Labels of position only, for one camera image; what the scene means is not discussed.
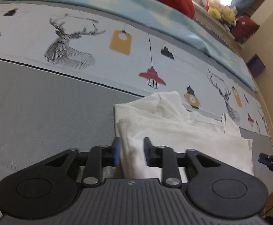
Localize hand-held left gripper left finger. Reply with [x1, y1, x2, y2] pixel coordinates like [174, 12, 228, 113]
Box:
[44, 136, 121, 188]

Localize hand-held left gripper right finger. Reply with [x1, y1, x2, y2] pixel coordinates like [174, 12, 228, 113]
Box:
[143, 137, 221, 188]

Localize white garment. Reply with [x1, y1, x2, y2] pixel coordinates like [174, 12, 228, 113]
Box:
[114, 91, 255, 184]

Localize deer printed bed sheet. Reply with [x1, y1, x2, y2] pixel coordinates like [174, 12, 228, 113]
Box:
[0, 3, 272, 137]

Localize purple box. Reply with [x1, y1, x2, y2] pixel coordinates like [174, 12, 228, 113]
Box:
[247, 54, 266, 78]

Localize dark red cushion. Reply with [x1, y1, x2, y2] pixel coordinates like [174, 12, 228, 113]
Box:
[231, 15, 260, 43]

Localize white window sill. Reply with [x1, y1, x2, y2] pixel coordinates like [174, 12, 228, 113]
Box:
[193, 3, 243, 50]

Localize light blue bed sheet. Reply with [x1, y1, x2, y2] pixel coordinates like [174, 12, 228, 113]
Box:
[2, 0, 258, 92]

